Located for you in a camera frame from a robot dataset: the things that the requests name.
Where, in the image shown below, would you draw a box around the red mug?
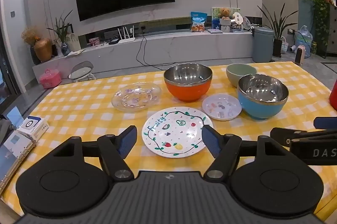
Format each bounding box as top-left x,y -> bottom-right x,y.
329,80 -> 337,110

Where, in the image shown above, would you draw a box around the clear water jug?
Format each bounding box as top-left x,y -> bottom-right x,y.
295,25 -> 313,58

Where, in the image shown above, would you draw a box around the grey stool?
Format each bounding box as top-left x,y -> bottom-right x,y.
69,61 -> 96,82

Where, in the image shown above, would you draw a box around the brown teddy bear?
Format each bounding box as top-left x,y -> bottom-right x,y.
219,7 -> 232,20

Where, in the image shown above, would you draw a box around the pink case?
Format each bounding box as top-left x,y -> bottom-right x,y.
39,69 -> 62,89

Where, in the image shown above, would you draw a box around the yellow checked tablecloth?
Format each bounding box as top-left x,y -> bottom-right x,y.
0,61 -> 337,214

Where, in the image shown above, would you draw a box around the leafy green potted plant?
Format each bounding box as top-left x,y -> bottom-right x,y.
307,0 -> 336,45

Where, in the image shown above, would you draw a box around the white and blue box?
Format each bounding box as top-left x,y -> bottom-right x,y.
16,116 -> 50,141

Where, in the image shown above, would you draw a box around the dark cabinet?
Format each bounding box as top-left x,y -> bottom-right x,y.
320,3 -> 337,60

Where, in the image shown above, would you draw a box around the black cable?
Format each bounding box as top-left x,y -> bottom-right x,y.
135,33 -> 165,68

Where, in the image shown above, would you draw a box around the orange steel bowl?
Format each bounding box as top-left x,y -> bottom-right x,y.
164,63 -> 213,102

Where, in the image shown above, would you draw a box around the green ceramic bowl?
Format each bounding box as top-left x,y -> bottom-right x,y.
226,63 -> 258,88

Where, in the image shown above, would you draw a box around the glass sliding door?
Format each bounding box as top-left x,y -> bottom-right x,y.
0,26 -> 21,109

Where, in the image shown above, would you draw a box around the green painting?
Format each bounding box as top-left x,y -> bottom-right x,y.
211,7 -> 241,30

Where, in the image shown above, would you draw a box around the dried flowers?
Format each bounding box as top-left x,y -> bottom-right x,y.
21,26 -> 44,45

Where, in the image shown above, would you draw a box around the pink heater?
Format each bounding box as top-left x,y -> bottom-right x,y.
294,45 -> 310,64

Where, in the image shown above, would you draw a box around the white wrapped pot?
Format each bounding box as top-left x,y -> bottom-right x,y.
220,19 -> 232,33

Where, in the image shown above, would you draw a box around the clear glass plate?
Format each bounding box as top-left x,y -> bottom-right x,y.
111,82 -> 162,112

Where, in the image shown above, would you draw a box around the golden vase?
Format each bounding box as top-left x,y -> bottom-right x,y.
34,38 -> 53,62

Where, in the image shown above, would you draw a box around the small white sticker plate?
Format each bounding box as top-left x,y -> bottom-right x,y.
202,94 -> 242,121

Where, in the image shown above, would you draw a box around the marble television console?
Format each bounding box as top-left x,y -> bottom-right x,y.
32,16 -> 261,81

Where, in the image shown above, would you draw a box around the blue snack bag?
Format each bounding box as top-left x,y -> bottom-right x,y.
190,12 -> 206,33

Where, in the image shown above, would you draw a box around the blue steel bowl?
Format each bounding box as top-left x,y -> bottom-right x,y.
237,74 -> 289,120

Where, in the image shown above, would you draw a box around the long-leaf potted plant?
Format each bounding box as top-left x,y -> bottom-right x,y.
257,3 -> 291,57

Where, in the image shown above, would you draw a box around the grey-blue trash bin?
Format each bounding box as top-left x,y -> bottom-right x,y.
252,26 -> 275,63

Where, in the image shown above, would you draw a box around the white router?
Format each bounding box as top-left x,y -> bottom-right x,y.
117,25 -> 136,43

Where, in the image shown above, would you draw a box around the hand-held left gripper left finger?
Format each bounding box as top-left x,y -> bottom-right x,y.
49,125 -> 138,182

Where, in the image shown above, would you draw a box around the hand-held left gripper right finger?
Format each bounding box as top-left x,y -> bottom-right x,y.
201,124 -> 290,183

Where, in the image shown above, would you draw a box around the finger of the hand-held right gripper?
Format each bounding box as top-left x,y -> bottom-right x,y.
271,127 -> 307,147
313,117 -> 337,130

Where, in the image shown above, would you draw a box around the white printed container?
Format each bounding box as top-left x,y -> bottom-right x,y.
66,33 -> 81,52

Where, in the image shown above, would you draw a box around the green plant in blue vase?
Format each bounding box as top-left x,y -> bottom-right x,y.
47,10 -> 74,56

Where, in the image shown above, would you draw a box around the white fruit print plate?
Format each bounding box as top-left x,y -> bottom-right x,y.
142,107 -> 214,155

